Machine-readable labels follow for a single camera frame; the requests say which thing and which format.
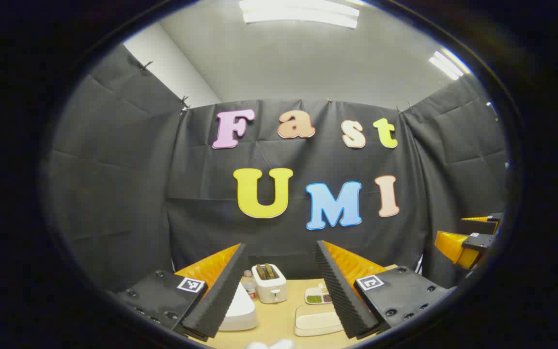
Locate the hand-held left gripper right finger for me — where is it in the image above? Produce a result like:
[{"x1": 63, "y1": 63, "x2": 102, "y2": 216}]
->
[{"x1": 315, "y1": 240, "x2": 449, "y2": 340}]

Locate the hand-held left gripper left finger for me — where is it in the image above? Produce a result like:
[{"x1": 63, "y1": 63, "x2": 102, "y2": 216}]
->
[{"x1": 106, "y1": 242, "x2": 249, "y2": 342}]

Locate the white rice cooker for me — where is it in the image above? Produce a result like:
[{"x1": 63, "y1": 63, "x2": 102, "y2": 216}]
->
[{"x1": 218, "y1": 284, "x2": 259, "y2": 332}]

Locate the white divided dish of beans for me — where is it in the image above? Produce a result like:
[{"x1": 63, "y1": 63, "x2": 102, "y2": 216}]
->
[{"x1": 305, "y1": 284, "x2": 333, "y2": 305}]

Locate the clear water bottle red label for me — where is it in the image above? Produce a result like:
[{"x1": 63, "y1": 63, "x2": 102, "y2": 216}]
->
[{"x1": 241, "y1": 270, "x2": 258, "y2": 301}]

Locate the white toaster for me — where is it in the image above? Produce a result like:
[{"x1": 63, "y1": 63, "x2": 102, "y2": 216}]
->
[{"x1": 252, "y1": 264, "x2": 288, "y2": 304}]

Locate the small ceiling light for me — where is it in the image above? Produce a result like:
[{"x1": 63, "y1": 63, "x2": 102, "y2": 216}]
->
[{"x1": 428, "y1": 47, "x2": 471, "y2": 80}]

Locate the long ceiling light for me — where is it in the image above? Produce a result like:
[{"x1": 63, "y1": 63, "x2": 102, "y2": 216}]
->
[{"x1": 239, "y1": 0, "x2": 360, "y2": 30}]

